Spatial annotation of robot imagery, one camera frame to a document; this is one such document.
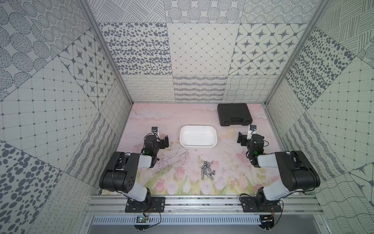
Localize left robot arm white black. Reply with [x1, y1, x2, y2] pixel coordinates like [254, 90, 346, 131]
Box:
[99, 133, 169, 205]

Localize aluminium rail frame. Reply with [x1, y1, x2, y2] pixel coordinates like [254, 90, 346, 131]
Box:
[83, 195, 323, 215]

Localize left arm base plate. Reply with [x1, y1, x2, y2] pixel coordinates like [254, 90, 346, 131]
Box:
[125, 197, 166, 213]

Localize right circuit board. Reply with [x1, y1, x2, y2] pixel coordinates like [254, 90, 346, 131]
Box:
[260, 215, 274, 225]

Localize black plastic tool case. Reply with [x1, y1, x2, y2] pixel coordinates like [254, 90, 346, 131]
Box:
[217, 103, 253, 126]

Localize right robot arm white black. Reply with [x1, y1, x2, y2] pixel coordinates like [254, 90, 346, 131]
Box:
[237, 133, 320, 205]

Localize left circuit board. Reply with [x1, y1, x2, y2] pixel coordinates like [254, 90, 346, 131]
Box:
[136, 215, 148, 223]

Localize white vented cable duct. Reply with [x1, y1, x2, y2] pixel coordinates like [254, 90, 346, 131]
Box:
[92, 214, 261, 225]

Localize white plastic storage box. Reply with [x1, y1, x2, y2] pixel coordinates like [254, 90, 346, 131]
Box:
[179, 125, 217, 148]

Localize circuit board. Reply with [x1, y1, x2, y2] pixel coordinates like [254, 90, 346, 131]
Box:
[136, 215, 148, 223]
[260, 215, 274, 225]

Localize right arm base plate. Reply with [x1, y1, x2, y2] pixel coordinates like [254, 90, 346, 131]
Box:
[239, 196, 282, 213]

